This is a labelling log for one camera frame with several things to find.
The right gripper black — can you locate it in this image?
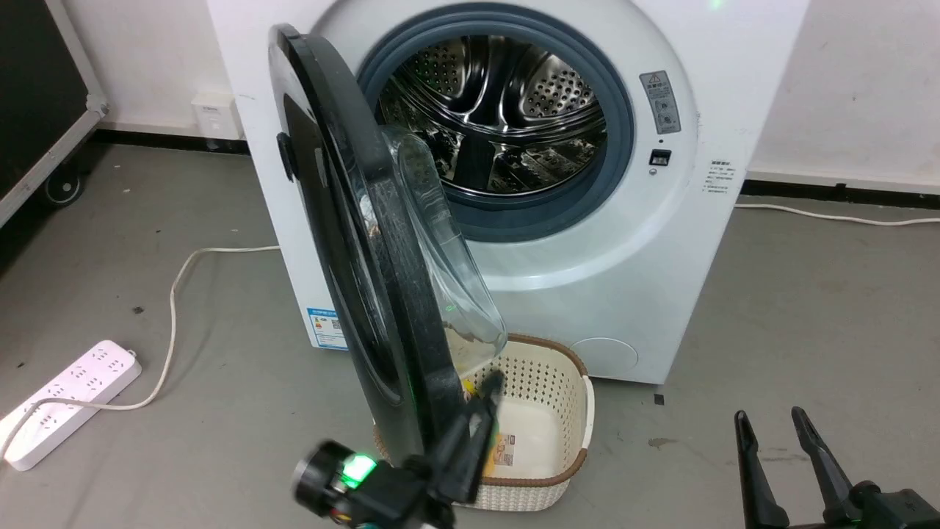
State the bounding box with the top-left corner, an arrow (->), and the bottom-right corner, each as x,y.
734,406 -> 940,529

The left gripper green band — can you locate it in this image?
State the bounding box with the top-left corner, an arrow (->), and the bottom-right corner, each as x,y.
328,370 -> 507,529

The black round glass washer door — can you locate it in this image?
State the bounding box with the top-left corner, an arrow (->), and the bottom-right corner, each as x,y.
267,24 -> 509,471

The white front-loading washing machine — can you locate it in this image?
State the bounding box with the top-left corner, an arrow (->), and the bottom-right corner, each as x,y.
206,0 -> 810,386

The grey rubber door gasket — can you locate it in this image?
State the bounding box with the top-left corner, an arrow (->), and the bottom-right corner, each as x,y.
357,4 -> 636,243

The orange paper basket label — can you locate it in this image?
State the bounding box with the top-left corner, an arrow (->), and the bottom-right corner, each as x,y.
485,433 -> 516,467

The cream perforated laundry basket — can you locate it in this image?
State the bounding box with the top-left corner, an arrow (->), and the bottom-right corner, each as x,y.
372,334 -> 596,513

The round white filter cover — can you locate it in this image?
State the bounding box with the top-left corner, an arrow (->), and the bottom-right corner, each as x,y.
570,337 -> 640,381

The blue energy label sticker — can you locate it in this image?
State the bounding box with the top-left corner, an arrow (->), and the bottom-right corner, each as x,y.
306,307 -> 347,351

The small printed text sticker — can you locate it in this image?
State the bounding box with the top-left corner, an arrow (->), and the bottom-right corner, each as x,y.
703,160 -> 737,195

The stainless steel washer drum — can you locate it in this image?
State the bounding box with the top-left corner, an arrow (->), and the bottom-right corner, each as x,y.
378,35 -> 609,198

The grey warning sticker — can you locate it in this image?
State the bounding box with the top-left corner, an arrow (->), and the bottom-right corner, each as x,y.
639,71 -> 682,135

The white power strip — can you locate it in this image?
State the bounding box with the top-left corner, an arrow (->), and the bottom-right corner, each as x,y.
0,339 -> 142,472

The black caster wheel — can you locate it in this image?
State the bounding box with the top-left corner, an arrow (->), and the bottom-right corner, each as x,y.
44,165 -> 85,206

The black aluminium-edged flight case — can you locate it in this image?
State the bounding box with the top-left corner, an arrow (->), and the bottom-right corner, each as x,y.
0,0 -> 109,228

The thin white floor cable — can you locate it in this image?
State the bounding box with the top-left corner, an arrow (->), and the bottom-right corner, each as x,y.
734,203 -> 940,227

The white power strip cable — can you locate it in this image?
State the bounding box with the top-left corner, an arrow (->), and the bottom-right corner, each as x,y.
0,245 -> 281,458

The white wall socket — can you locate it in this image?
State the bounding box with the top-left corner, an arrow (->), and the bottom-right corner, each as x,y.
191,93 -> 245,142

